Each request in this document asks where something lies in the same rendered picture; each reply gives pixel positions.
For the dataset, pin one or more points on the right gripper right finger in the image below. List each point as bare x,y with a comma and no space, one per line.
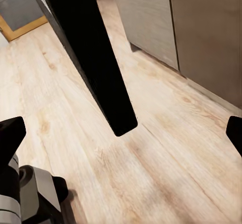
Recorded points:
234,132

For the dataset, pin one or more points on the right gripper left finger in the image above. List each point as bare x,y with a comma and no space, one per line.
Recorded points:
12,133

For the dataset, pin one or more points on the poster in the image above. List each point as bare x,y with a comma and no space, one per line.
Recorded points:
82,32

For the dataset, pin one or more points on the door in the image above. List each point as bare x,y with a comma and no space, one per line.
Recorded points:
17,17

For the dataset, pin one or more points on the dishwasher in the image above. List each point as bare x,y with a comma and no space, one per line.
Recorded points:
149,25

